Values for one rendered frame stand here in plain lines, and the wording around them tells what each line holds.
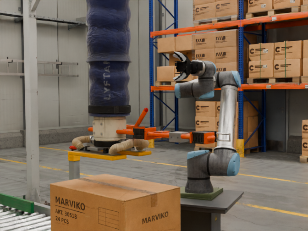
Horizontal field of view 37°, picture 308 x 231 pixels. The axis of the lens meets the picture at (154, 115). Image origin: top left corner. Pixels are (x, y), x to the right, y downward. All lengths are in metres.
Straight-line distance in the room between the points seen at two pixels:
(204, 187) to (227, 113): 0.51
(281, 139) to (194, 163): 8.32
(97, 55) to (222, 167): 1.12
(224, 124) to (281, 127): 8.21
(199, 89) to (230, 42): 7.79
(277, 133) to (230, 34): 2.66
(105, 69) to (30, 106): 3.64
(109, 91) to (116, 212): 0.61
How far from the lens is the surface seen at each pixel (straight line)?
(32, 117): 5.93
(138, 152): 2.36
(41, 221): 3.40
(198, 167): 2.98
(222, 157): 2.94
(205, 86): 2.62
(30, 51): 5.95
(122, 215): 2.16
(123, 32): 2.37
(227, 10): 10.54
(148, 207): 2.25
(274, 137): 11.31
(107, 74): 2.33
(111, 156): 2.24
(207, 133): 2.00
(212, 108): 10.70
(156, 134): 2.17
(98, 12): 2.36
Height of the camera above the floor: 1.44
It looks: 3 degrees down
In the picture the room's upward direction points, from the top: straight up
